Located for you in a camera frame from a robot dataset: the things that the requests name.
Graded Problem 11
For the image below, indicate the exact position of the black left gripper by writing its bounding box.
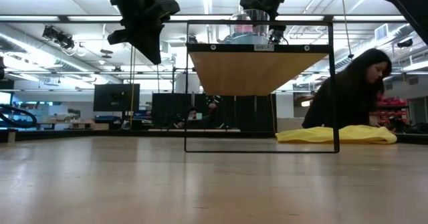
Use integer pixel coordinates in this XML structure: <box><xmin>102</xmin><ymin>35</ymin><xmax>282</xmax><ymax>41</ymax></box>
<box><xmin>106</xmin><ymin>0</ymin><xmax>181</xmax><ymax>66</ymax></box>

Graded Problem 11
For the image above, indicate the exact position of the blue plastic mug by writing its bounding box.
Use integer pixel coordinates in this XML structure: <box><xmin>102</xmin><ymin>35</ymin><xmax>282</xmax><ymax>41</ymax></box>
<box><xmin>230</xmin><ymin>32</ymin><xmax>268</xmax><ymax>45</ymax></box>

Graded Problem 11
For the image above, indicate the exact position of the black monitor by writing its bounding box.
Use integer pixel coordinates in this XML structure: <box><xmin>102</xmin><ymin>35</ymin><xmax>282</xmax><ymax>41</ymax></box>
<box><xmin>92</xmin><ymin>83</ymin><xmax>140</xmax><ymax>113</ymax></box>

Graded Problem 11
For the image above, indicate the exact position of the black partition cabinet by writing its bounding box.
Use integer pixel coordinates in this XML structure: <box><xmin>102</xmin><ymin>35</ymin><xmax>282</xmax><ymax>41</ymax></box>
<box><xmin>152</xmin><ymin>93</ymin><xmax>277</xmax><ymax>133</ymax></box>

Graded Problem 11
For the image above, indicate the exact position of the cardboard box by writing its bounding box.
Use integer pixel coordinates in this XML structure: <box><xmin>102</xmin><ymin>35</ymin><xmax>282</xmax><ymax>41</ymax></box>
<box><xmin>276</xmin><ymin>117</ymin><xmax>307</xmax><ymax>133</ymax></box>

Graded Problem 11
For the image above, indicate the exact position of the yellow cloth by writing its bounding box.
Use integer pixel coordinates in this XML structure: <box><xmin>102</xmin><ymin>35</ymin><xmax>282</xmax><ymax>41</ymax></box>
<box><xmin>275</xmin><ymin>124</ymin><xmax>398</xmax><ymax>145</ymax></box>

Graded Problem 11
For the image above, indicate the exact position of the rack with red bins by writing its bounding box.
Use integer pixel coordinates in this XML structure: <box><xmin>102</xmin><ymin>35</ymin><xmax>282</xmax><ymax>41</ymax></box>
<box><xmin>369</xmin><ymin>95</ymin><xmax>409</xmax><ymax>133</ymax></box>

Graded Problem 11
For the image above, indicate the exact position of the wooden shelf with black frame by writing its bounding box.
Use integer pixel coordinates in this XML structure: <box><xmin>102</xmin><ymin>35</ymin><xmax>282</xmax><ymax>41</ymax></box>
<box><xmin>183</xmin><ymin>20</ymin><xmax>340</xmax><ymax>154</ymax></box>

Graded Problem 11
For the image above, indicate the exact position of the grey hanging cable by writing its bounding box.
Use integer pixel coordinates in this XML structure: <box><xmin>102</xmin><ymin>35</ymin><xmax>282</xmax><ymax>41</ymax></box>
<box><xmin>340</xmin><ymin>0</ymin><xmax>354</xmax><ymax>60</ymax></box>

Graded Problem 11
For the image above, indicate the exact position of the black corrugated hose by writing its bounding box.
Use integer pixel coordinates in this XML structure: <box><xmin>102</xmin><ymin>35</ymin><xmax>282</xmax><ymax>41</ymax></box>
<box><xmin>0</xmin><ymin>102</ymin><xmax>37</xmax><ymax>130</ymax></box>

